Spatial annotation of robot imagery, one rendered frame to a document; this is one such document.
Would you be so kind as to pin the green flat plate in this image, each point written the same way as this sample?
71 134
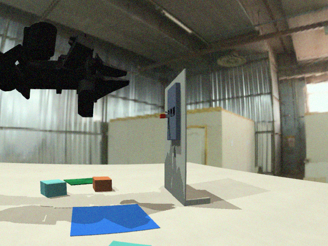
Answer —
82 181

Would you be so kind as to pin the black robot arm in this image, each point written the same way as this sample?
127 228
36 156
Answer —
33 70

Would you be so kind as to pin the teal block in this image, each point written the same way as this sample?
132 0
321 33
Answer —
53 188

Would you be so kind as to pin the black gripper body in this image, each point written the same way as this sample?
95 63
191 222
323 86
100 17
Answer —
85 85

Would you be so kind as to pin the small teal cube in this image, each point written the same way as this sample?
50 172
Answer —
117 243

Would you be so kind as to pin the brown block with orange top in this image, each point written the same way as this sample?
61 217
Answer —
102 184

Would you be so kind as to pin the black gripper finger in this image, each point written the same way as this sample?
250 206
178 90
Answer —
107 69
106 85

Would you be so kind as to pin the grey panel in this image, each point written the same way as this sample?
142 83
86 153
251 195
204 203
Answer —
176 145

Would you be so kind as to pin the blue flat square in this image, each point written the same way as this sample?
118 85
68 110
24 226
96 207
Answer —
109 219

